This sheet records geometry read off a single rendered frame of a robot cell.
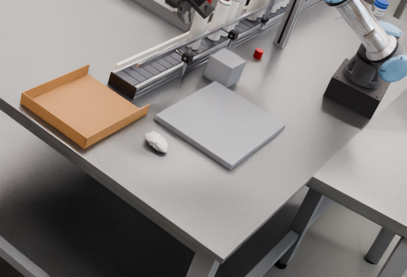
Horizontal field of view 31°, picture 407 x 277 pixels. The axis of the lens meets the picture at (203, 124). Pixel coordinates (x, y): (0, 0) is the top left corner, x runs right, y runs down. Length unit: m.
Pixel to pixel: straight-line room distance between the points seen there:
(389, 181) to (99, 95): 1.00
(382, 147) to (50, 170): 1.28
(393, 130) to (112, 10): 1.16
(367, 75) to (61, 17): 1.14
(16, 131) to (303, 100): 1.20
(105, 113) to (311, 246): 1.47
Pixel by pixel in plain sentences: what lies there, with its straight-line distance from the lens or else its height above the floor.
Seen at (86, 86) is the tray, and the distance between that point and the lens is 2.39.
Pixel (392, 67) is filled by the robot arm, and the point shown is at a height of 1.09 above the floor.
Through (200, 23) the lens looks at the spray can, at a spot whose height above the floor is 0.99.
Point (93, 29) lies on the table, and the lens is 2.72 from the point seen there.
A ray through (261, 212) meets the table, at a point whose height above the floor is 0.83.
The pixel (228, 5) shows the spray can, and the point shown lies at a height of 1.04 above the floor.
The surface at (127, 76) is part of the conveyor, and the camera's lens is 2.41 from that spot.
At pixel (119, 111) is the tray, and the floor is 0.83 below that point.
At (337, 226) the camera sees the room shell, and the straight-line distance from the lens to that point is 3.62.
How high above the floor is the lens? 2.15
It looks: 33 degrees down
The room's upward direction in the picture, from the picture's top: 20 degrees clockwise
